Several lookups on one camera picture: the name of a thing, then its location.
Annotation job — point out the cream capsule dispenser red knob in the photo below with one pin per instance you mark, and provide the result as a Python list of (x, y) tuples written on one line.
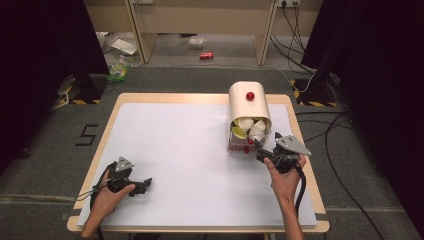
[(248, 105)]

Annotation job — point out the person's right hand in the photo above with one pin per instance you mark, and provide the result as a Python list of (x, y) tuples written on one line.
[(286, 183)]

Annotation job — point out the white table mat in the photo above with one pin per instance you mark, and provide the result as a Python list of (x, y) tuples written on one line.
[(186, 160)]

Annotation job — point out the clear plastic food container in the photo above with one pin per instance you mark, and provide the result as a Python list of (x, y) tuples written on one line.
[(197, 41)]

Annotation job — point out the green snack bag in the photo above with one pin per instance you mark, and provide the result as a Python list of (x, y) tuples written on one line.
[(118, 71)]

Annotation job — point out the white paper sheet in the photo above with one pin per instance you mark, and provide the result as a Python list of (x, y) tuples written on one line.
[(124, 46)]

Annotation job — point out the white wall power socket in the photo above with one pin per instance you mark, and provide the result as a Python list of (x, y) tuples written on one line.
[(288, 3)]

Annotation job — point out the clear drawer with red knobs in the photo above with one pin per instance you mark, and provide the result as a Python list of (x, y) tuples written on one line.
[(238, 146)]

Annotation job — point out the red drink can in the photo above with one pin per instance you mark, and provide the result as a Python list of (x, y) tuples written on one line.
[(206, 55)]

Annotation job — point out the person's left hand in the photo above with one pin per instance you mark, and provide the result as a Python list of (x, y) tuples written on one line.
[(106, 200)]

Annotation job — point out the wooden table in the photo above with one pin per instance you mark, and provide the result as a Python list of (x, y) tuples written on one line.
[(100, 146)]

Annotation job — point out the crumpled clear plastic bag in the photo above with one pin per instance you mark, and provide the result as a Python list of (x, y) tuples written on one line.
[(101, 38)]

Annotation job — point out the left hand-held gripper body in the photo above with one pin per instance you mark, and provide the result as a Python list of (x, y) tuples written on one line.
[(121, 176)]

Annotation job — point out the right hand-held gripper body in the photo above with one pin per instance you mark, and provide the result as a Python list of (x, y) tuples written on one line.
[(290, 146)]

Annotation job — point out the black curtain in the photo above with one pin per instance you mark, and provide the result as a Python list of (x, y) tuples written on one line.
[(36, 66), (383, 83)]

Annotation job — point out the beige wooden desk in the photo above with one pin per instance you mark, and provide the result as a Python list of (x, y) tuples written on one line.
[(200, 16)]

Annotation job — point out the black stand base hazard tape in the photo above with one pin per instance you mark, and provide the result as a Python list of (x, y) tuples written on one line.
[(88, 90), (313, 91)]

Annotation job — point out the pile of coffee capsules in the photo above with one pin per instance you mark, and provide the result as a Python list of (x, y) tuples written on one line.
[(250, 126)]

